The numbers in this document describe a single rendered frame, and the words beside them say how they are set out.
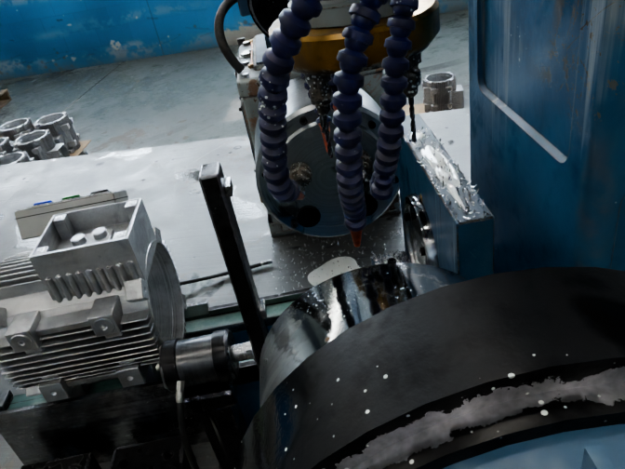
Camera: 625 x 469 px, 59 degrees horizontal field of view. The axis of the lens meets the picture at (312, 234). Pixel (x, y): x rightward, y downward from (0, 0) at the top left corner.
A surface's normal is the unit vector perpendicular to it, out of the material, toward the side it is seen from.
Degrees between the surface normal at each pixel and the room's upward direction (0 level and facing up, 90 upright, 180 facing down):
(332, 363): 32
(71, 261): 90
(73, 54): 90
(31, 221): 65
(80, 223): 90
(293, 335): 39
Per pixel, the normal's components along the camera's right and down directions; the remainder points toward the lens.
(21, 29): -0.09, 0.56
